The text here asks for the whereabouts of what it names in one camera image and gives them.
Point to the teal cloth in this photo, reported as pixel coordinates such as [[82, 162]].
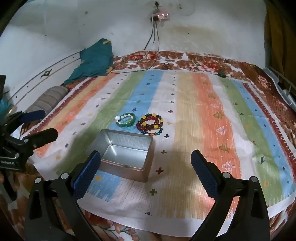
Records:
[[94, 58]]

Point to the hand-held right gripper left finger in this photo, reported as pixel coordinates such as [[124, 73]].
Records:
[[86, 177]]

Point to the pink power strip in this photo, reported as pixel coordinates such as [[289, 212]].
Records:
[[161, 16]]

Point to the silver metal tin box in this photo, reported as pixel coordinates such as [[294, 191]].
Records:
[[129, 143]]

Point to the small black adapter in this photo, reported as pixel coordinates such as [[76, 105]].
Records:
[[222, 74]]

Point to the round clear wall fixture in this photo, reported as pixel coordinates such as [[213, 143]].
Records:
[[186, 8]]

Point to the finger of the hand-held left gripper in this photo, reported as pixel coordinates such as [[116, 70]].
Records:
[[32, 115], [44, 136]]

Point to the wall socket plug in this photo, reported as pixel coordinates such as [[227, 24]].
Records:
[[157, 5]]

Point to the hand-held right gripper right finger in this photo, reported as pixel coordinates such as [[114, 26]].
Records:
[[205, 177]]

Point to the grey striped pillow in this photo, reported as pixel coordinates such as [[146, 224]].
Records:
[[48, 97]]

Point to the striped colourful mat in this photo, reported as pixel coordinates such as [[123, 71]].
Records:
[[185, 104]]

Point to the clear plastic bin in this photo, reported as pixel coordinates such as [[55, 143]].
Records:
[[272, 74]]

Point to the mustard yellow garment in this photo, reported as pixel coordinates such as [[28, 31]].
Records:
[[275, 34]]

